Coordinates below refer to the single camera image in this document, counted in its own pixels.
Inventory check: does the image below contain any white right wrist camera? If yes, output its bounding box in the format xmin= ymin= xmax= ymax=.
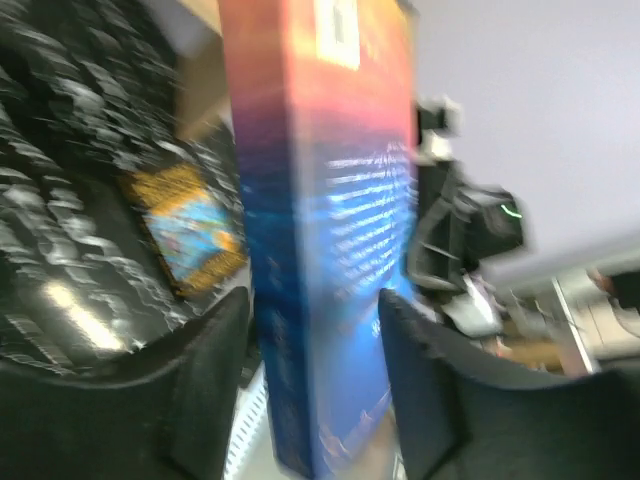
xmin=413 ymin=95 xmax=462 ymax=166

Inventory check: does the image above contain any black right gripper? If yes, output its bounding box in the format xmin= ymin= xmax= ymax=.
xmin=407 ymin=160 xmax=525 ymax=295

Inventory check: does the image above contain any aluminium rail frame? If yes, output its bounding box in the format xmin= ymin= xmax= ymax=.
xmin=494 ymin=239 xmax=640 ymax=379

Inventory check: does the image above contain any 169-storey treehouse book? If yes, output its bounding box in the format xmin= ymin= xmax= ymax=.
xmin=119 ymin=163 xmax=247 ymax=298

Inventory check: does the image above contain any wooden two-tier shelf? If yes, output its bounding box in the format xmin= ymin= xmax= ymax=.
xmin=176 ymin=1 xmax=231 ymax=140

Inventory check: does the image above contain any blue orange sunset book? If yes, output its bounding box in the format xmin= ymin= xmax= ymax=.
xmin=219 ymin=1 xmax=413 ymax=479

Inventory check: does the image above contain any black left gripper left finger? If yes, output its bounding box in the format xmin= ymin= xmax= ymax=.
xmin=1 ymin=287 xmax=250 ymax=479

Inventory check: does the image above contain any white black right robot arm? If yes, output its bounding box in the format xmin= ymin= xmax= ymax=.
xmin=406 ymin=160 xmax=525 ymax=338

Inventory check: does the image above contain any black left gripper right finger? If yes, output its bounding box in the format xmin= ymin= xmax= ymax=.
xmin=378 ymin=289 xmax=639 ymax=479

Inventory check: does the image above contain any white slotted cable duct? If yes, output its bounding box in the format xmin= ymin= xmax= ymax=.
xmin=222 ymin=363 xmax=268 ymax=480

